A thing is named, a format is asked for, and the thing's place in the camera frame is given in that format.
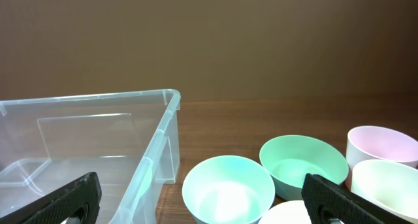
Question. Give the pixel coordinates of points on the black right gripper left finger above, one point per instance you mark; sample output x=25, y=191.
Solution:
x=76, y=202

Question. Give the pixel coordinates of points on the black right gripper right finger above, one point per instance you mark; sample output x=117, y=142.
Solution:
x=327, y=202

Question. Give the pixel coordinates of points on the pink small bowl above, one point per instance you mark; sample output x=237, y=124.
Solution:
x=290, y=212

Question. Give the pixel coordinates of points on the light blue small bowl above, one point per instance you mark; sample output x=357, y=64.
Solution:
x=228, y=189

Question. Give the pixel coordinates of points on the mint green small bowl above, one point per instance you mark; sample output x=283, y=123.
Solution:
x=289, y=158

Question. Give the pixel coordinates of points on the cream plastic cup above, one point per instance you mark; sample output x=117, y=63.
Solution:
x=391, y=186

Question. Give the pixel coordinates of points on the pink plastic cup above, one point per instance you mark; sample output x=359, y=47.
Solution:
x=374, y=142

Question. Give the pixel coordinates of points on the clear plastic storage bin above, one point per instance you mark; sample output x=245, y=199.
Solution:
x=129, y=139

